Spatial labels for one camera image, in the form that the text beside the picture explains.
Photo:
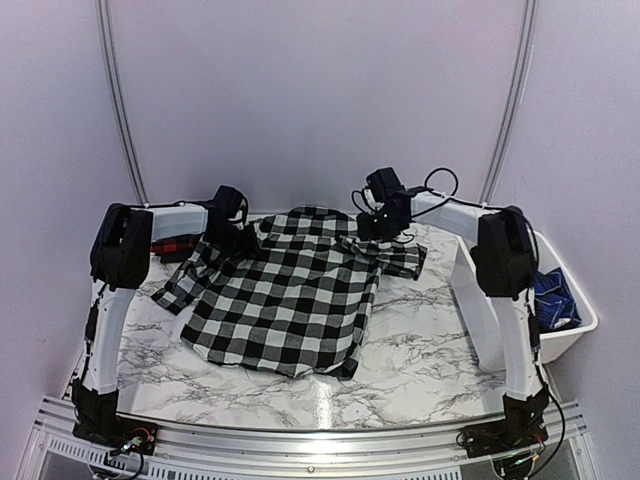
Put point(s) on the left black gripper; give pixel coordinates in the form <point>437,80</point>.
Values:
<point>249,246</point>

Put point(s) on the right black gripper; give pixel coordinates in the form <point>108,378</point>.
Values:
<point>364,231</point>

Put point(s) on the black white plaid shirt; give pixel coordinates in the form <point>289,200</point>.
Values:
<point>297,303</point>

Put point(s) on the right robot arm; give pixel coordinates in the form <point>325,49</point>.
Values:
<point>492,281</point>

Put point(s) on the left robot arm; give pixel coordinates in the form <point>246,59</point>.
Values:
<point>120,260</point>

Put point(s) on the red black plaid shirt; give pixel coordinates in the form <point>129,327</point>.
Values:
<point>174,249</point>

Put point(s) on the white plastic bin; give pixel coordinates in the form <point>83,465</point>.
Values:
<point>481,319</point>

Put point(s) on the blue plaid shirt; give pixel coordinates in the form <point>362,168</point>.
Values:
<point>555,306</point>

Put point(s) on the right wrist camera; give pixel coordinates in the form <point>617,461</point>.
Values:
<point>383,183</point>

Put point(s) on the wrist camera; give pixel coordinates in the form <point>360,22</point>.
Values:
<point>383,183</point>
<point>231,203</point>

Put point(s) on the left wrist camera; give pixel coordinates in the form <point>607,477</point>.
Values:
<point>231,203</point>

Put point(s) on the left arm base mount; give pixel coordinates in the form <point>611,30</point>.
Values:
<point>97,421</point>

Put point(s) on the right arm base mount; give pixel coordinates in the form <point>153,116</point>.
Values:
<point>522,426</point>

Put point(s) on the right aluminium corner post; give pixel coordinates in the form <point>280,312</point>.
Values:
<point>515,91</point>

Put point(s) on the aluminium corner post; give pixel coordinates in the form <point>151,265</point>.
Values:
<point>114,83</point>
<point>515,91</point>

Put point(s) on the left aluminium corner post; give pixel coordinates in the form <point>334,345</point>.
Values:
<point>114,83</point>

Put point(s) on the aluminium front frame rail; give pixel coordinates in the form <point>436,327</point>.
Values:
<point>192,451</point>

